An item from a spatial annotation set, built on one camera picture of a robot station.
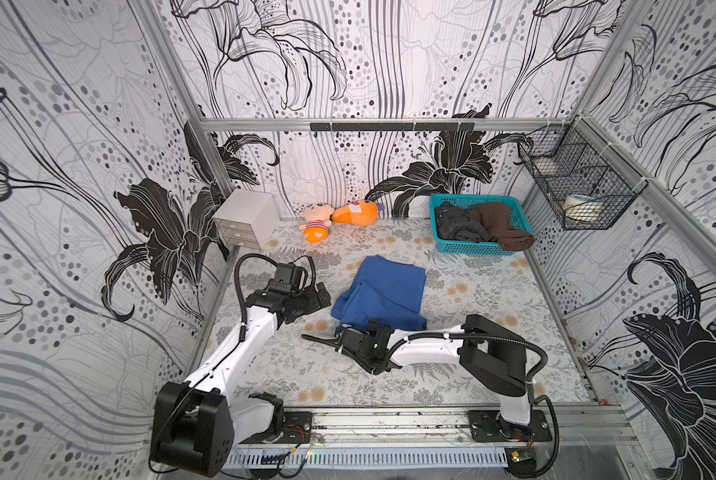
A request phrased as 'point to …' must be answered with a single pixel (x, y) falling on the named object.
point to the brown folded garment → (498, 218)
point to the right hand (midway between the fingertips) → (379, 328)
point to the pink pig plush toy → (318, 216)
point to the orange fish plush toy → (361, 213)
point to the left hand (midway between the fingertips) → (320, 306)
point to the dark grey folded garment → (454, 223)
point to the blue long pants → (381, 290)
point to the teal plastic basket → (518, 221)
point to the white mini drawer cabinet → (249, 219)
